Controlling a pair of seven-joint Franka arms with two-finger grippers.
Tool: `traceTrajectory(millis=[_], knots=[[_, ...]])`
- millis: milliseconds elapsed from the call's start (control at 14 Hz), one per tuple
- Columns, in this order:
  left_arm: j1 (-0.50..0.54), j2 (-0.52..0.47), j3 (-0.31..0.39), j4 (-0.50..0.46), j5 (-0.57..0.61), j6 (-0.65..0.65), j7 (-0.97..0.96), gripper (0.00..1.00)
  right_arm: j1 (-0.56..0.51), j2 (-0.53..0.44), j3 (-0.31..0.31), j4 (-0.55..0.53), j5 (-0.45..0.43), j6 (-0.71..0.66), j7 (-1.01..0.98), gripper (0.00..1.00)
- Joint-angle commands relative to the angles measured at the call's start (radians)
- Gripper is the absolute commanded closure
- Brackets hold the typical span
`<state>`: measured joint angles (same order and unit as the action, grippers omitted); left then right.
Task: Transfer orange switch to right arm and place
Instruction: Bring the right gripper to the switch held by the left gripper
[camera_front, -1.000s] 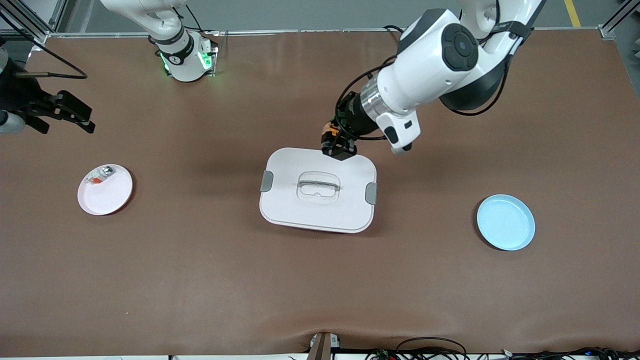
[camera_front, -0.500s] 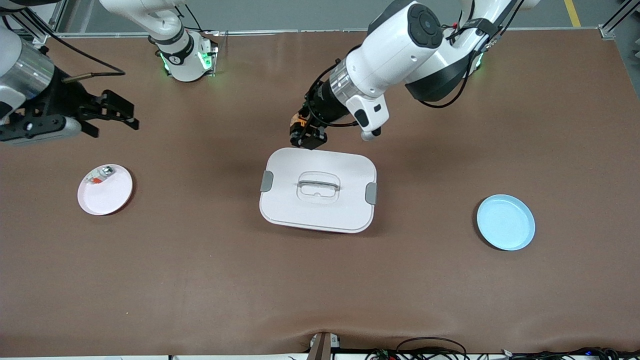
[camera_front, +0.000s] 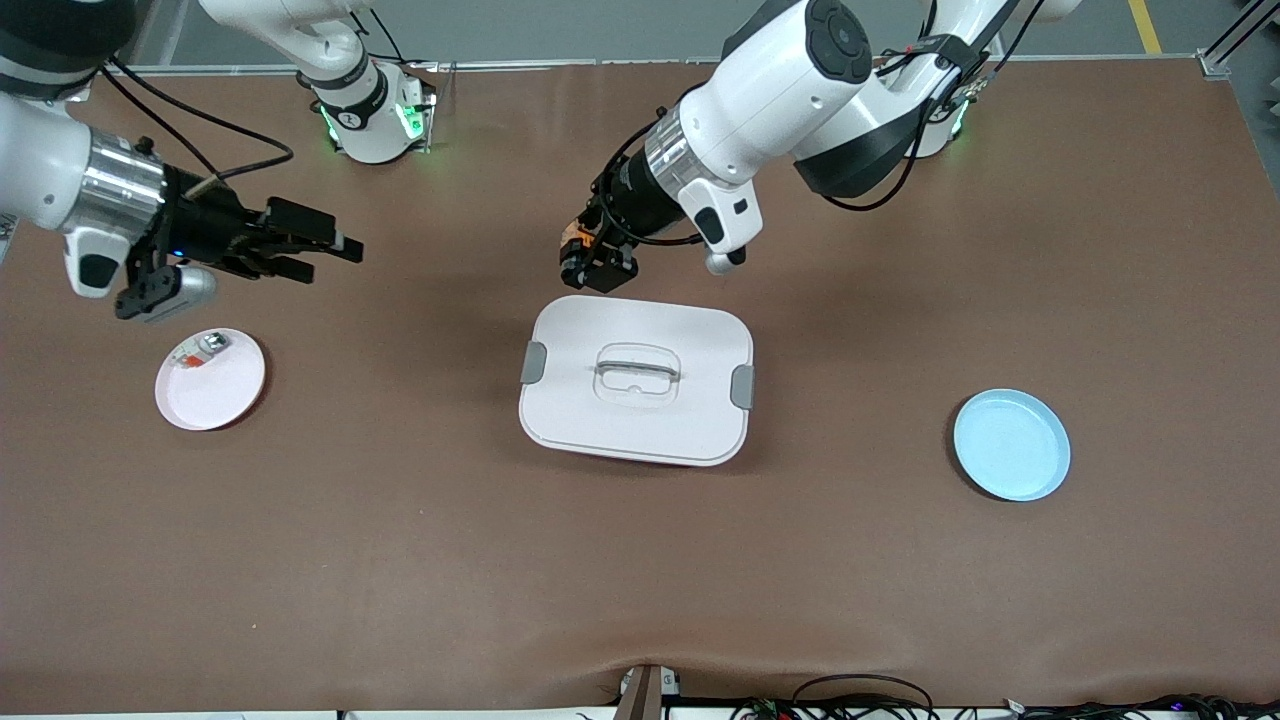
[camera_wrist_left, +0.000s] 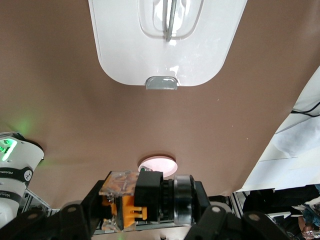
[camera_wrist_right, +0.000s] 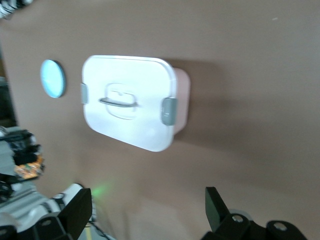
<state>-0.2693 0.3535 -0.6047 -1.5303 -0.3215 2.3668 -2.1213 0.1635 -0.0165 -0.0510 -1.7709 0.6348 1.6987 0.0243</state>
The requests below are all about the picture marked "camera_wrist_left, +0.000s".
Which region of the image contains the grey container latch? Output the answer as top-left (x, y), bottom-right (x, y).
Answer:
top-left (144, 75), bottom-right (179, 91)

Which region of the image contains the thin black background cable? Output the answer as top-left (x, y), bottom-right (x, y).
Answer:
top-left (289, 101), bottom-right (320, 118)

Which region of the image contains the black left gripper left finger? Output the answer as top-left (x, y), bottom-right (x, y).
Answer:
top-left (0, 178), bottom-right (111, 240)

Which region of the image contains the white lidded plastic container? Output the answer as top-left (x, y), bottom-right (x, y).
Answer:
top-left (87, 0), bottom-right (248, 91)

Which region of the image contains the orange and black switch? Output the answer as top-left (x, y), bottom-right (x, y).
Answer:
top-left (98, 170), bottom-right (201, 232)

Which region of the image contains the pink round plate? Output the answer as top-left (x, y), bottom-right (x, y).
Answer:
top-left (137, 155), bottom-right (179, 179)

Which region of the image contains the grey container lid handle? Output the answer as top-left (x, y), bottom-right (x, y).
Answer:
top-left (162, 0), bottom-right (180, 43)

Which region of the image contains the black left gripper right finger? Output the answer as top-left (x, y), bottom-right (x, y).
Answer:
top-left (184, 181), bottom-right (298, 240)

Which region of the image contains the aluminium frame post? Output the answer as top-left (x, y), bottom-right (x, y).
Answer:
top-left (18, 188), bottom-right (191, 236)

